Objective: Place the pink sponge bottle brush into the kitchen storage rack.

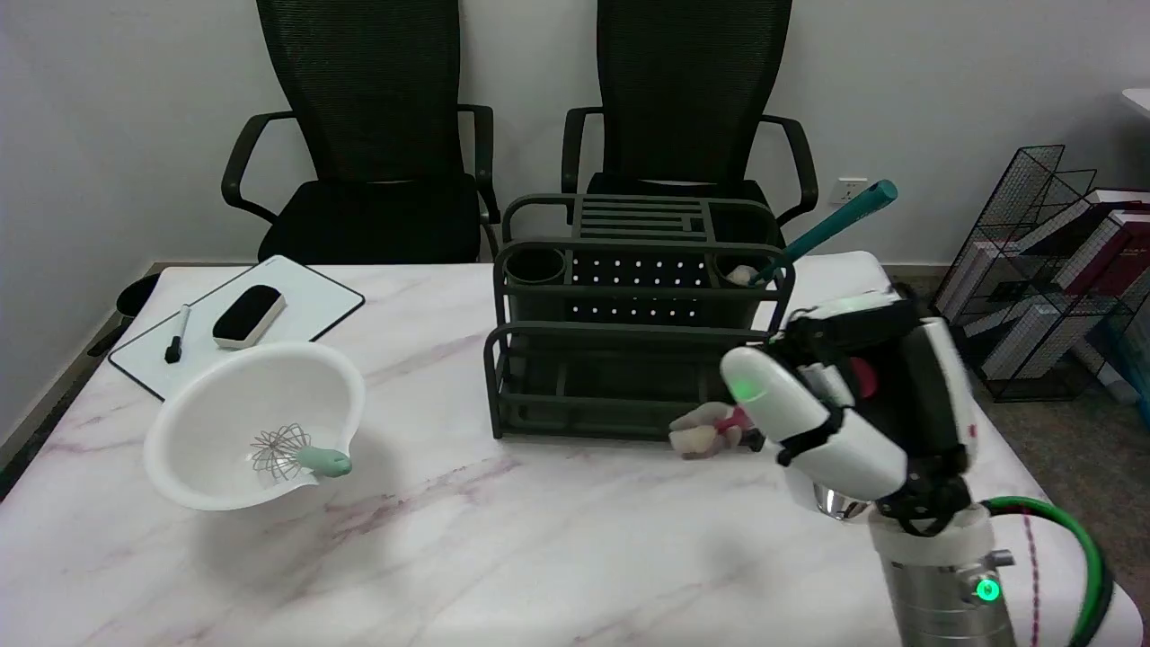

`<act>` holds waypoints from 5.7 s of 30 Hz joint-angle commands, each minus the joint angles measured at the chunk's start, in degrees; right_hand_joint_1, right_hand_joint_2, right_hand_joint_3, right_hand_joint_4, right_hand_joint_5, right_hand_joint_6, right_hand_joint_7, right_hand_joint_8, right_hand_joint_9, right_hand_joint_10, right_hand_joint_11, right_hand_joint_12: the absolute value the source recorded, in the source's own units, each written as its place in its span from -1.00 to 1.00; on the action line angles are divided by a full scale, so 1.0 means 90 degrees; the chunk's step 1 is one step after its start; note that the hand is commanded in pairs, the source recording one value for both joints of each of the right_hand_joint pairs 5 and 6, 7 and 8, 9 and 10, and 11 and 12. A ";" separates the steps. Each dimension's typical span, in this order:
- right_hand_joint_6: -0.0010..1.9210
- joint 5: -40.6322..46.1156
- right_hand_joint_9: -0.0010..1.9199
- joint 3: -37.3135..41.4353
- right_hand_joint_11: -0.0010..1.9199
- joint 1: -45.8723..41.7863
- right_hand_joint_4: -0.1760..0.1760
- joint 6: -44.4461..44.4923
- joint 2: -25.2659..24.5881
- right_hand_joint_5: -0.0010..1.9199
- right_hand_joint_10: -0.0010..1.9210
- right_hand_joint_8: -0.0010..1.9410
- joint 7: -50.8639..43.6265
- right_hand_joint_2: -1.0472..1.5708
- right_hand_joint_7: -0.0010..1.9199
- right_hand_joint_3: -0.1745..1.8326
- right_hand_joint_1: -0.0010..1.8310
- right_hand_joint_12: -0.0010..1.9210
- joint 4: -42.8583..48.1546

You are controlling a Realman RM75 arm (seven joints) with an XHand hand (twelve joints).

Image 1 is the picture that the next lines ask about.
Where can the white book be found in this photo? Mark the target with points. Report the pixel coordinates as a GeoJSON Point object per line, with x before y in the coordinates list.
{"type": "Point", "coordinates": [1042, 341]}

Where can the maroon book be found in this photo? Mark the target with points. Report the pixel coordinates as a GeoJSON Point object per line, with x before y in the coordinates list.
{"type": "Point", "coordinates": [1119, 247]}

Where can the white desk corner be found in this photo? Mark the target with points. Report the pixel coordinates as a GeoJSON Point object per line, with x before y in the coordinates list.
{"type": "Point", "coordinates": [1139, 99]}

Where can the black whiteboard marker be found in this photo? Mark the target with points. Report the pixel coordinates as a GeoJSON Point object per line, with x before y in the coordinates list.
{"type": "Point", "coordinates": [177, 337]}

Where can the black white whiteboard eraser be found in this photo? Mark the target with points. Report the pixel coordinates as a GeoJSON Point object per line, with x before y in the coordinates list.
{"type": "Point", "coordinates": [247, 314]}

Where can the dark green kitchen storage rack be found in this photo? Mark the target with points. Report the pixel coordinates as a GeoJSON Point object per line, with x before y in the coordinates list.
{"type": "Point", "coordinates": [629, 395]}

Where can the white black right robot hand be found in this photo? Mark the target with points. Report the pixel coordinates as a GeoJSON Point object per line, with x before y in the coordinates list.
{"type": "Point", "coordinates": [862, 440]}

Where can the shiny chrome metal object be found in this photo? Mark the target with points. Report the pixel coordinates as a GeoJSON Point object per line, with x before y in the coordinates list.
{"type": "Point", "coordinates": [840, 503]}

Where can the white wall socket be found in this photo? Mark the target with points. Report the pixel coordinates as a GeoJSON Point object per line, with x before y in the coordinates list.
{"type": "Point", "coordinates": [850, 190]}

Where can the small white whiteboard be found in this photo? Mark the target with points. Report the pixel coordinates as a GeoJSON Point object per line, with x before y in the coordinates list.
{"type": "Point", "coordinates": [305, 301]}

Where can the black chair base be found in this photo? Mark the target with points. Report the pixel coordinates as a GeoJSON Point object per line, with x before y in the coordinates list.
{"type": "Point", "coordinates": [137, 292]}

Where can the white plastic mixing bowl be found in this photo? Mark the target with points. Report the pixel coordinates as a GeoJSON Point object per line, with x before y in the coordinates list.
{"type": "Point", "coordinates": [234, 413]}

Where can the black mesh office chair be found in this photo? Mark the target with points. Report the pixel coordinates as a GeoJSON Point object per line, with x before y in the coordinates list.
{"type": "Point", "coordinates": [368, 180]}
{"type": "Point", "coordinates": [692, 90]}

